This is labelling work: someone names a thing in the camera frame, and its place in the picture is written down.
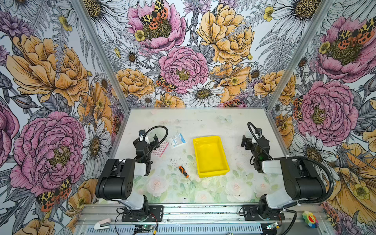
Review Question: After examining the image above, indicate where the orange black screwdriver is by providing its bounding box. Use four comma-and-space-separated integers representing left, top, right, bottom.
178, 166, 196, 187

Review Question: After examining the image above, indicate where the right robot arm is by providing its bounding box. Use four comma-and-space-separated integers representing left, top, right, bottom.
241, 122, 334, 220

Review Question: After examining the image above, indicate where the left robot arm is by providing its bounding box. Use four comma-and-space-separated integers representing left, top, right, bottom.
95, 130, 160, 222

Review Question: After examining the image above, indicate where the yellow plastic bin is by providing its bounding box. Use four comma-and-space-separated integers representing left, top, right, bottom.
193, 136, 230, 178

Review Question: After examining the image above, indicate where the pink patterned packet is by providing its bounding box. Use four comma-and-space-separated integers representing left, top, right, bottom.
151, 141, 169, 157

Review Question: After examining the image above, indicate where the white blue plastic packet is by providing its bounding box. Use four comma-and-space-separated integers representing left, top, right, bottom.
167, 133, 187, 148

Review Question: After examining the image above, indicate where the right green circuit board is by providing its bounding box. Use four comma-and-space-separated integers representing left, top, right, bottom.
266, 222, 280, 230

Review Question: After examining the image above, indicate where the green circuit board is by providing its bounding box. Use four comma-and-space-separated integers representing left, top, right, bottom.
133, 225, 154, 235
266, 222, 280, 230

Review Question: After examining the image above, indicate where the white pink stapler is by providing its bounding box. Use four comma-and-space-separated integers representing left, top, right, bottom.
94, 218, 111, 230

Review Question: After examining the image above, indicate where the colourful flower toy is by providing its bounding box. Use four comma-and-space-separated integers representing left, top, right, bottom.
302, 211, 319, 228

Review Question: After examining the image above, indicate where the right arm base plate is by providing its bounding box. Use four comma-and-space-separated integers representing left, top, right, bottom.
239, 204, 285, 221

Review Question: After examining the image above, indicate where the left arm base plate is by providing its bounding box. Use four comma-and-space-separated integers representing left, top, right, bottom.
121, 206, 164, 222

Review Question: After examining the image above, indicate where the left aluminium corner post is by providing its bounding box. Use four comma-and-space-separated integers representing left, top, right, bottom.
72, 1, 130, 114

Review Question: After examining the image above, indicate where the aluminium corner post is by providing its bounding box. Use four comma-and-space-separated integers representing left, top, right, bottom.
72, 1, 130, 114
266, 0, 334, 112

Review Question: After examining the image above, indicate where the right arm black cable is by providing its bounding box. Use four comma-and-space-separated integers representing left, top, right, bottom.
247, 121, 335, 205

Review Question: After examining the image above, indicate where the aluminium front rail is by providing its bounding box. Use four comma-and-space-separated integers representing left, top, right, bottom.
74, 203, 335, 235

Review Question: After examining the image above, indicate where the right aluminium corner post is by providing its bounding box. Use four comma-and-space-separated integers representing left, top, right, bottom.
266, 0, 334, 112

